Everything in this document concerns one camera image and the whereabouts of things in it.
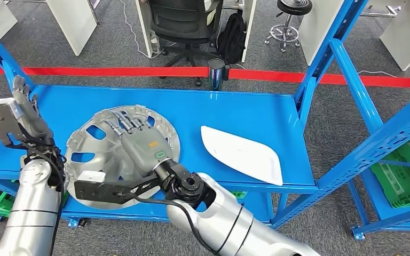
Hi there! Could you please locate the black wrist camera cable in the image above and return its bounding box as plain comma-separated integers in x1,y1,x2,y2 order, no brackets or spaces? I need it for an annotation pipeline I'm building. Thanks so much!
22,141,67,256
132,194,223,256

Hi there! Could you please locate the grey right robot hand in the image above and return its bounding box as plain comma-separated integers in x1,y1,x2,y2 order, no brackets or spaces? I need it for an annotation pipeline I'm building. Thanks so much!
105,110,175,178

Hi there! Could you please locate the black stool with chrome base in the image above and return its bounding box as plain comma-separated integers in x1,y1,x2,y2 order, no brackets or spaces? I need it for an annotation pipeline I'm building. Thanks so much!
263,0,313,54

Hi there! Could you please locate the white power strip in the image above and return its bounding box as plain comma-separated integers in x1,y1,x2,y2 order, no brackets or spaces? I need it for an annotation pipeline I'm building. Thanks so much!
149,31,162,54

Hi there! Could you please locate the chrome desk foot bar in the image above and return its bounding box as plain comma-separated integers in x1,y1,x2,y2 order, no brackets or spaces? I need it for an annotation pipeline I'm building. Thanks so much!
3,0,48,5
359,5,403,19

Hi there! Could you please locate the white floor cable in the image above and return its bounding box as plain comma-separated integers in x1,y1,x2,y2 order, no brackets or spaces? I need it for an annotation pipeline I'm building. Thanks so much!
119,0,164,60
356,69,397,78

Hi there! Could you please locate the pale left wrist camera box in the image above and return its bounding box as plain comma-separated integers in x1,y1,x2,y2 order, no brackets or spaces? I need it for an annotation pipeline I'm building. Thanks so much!
0,98,26,148

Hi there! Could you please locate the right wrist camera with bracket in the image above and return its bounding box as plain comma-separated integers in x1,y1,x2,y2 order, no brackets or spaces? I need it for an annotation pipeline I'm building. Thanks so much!
73,170,164,206

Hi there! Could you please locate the black office chair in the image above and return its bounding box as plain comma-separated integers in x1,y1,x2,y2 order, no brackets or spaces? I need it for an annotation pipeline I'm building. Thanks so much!
147,0,224,88

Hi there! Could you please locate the black left wrist camera cable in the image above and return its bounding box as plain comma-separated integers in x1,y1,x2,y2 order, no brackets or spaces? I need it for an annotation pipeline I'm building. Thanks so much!
22,141,67,256

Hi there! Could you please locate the chrome stanchion post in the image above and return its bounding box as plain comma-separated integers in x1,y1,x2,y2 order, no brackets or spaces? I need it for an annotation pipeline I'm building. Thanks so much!
207,58,231,92

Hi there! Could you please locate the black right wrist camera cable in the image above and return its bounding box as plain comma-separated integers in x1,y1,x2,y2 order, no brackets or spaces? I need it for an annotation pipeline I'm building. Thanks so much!
132,194,223,256

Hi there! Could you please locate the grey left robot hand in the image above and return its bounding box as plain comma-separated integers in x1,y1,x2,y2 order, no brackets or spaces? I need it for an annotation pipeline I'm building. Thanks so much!
13,75,54,140

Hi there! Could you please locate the black backpack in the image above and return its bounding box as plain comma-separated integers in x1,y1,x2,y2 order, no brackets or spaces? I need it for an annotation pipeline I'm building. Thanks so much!
216,12,247,66

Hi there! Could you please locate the grey plastic wheel cover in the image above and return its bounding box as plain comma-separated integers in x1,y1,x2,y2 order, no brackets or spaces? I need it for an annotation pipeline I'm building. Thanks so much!
64,104,182,211

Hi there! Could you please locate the white plastic panel part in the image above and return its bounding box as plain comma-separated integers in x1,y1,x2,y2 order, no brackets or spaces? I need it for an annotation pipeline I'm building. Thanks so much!
200,125,285,187

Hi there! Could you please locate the red barrier belt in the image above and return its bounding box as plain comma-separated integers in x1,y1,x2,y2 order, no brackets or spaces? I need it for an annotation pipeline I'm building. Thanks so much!
0,66,210,79
228,68,410,90

